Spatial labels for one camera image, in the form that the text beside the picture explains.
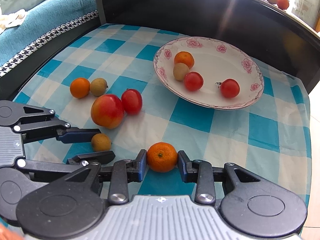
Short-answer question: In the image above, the elongated red tomato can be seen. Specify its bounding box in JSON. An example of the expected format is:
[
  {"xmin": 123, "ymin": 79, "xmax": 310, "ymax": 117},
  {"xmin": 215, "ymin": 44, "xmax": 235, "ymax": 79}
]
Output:
[{"xmin": 121, "ymin": 89, "xmax": 143, "ymax": 115}]

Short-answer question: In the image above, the blue checkered tablecloth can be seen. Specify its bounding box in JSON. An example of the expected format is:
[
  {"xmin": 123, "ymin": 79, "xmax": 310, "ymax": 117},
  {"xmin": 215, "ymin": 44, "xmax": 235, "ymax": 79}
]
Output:
[{"xmin": 15, "ymin": 25, "xmax": 311, "ymax": 200}]

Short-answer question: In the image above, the white floral plate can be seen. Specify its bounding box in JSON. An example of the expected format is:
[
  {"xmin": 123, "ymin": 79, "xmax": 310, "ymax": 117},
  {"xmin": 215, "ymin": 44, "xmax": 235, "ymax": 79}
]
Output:
[{"xmin": 153, "ymin": 37, "xmax": 264, "ymax": 110}]

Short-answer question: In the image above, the teal sofa cover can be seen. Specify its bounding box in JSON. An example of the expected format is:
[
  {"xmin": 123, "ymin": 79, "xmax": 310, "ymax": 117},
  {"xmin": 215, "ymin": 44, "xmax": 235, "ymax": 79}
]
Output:
[{"xmin": 1, "ymin": 0, "xmax": 98, "ymax": 76}]

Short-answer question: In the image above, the mandarin orange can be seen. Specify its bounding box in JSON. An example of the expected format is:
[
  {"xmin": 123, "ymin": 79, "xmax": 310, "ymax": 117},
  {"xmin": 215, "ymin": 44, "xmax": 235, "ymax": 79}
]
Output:
[
  {"xmin": 174, "ymin": 51, "xmax": 195, "ymax": 69},
  {"xmin": 69, "ymin": 77, "xmax": 90, "ymax": 99},
  {"xmin": 146, "ymin": 142, "xmax": 178, "ymax": 173}
]

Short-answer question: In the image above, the dark curved coffee table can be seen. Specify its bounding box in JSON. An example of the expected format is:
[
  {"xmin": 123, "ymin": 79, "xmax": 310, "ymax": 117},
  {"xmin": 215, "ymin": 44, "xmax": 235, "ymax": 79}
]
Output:
[{"xmin": 96, "ymin": 0, "xmax": 319, "ymax": 92}]

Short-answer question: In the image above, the small red tomato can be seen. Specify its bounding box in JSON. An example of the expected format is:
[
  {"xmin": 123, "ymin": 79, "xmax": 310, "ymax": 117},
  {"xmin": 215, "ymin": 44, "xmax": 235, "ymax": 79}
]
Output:
[{"xmin": 216, "ymin": 79, "xmax": 240, "ymax": 99}]

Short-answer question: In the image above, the brown longan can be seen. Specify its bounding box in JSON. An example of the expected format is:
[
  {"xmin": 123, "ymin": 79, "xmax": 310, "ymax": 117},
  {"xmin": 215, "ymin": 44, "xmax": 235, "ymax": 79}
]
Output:
[
  {"xmin": 172, "ymin": 63, "xmax": 189, "ymax": 81},
  {"xmin": 89, "ymin": 78, "xmax": 108, "ymax": 96},
  {"xmin": 91, "ymin": 133, "xmax": 112, "ymax": 152}
]

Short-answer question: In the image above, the large red apple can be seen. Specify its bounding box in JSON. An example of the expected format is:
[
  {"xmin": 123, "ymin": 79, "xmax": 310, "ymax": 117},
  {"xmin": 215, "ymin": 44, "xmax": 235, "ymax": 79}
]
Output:
[{"xmin": 91, "ymin": 94, "xmax": 124, "ymax": 129}]

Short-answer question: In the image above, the red cherry tomato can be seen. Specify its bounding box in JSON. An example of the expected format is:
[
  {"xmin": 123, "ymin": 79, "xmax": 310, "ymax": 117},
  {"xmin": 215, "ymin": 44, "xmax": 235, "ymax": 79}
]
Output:
[{"xmin": 183, "ymin": 72, "xmax": 204, "ymax": 92}]

